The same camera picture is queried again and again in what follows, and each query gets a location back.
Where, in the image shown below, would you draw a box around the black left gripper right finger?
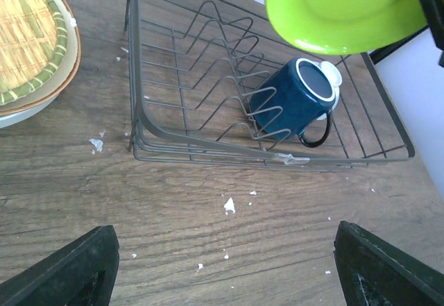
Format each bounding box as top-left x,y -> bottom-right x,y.
334,221 -> 443,305

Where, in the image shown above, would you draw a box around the woven bamboo tray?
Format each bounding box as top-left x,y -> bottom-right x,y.
1,0 -> 67,105

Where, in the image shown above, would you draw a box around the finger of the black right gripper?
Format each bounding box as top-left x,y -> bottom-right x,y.
405,0 -> 444,68

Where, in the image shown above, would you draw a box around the lime green plastic plate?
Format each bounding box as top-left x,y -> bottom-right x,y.
264,0 -> 444,56

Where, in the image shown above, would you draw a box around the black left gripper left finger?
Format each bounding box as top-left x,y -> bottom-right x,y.
1,225 -> 119,305

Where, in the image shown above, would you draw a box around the dark blue ceramic mug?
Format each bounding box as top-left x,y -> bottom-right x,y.
250,58 -> 342,148

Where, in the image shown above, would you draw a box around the white bottom plate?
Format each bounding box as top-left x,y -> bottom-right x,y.
0,96 -> 57,128

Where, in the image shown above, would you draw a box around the black wire dish rack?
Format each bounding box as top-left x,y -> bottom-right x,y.
125,0 -> 415,170

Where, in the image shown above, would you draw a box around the cream brown-rimmed plate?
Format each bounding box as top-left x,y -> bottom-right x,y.
1,0 -> 81,116

